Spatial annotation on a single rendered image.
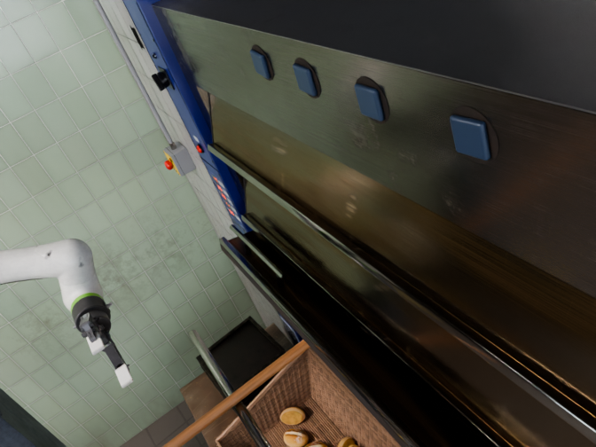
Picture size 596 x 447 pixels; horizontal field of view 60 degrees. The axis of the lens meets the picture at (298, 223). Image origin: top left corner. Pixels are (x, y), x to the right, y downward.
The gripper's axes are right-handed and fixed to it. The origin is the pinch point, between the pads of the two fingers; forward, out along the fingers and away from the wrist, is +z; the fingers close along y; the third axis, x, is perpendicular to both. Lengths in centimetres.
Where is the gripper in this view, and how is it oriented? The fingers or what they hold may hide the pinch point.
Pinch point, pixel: (113, 365)
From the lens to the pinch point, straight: 137.1
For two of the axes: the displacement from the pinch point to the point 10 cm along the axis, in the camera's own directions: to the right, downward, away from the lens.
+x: -8.0, 5.4, -2.8
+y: 3.0, 7.5, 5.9
